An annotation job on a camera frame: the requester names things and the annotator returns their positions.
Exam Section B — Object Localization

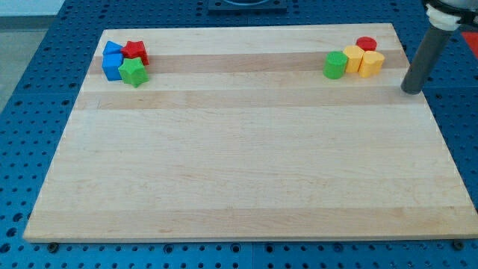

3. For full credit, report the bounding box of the red cylinder block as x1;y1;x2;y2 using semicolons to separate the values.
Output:
356;36;377;51

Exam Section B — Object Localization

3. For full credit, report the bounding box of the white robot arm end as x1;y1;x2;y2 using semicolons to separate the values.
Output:
421;0;477;31

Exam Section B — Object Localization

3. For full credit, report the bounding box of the yellow hexagon block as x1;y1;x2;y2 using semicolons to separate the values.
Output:
343;45;364;73

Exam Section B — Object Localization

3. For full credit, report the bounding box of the large wooden board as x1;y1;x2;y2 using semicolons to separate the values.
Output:
23;23;477;243

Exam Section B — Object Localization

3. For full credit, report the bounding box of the green cylinder block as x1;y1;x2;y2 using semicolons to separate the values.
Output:
323;51;348;79

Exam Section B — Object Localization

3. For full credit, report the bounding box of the green star block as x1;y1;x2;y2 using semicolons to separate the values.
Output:
118;58;149;87

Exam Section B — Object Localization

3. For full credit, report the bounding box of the red star block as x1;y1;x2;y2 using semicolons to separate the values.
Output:
120;40;149;66

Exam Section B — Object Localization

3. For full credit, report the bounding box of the blue cube block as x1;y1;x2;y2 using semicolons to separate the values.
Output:
102;53;123;81

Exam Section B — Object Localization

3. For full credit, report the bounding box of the yellow heart block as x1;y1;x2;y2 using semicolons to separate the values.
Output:
358;51;385;78

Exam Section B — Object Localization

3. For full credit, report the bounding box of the blue triangle block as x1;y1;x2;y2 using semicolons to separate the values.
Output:
102;40;123;55

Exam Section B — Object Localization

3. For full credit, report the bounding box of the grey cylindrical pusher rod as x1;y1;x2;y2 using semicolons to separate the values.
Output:
400;25;453;95

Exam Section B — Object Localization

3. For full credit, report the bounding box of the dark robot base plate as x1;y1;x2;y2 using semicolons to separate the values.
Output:
207;0;288;13

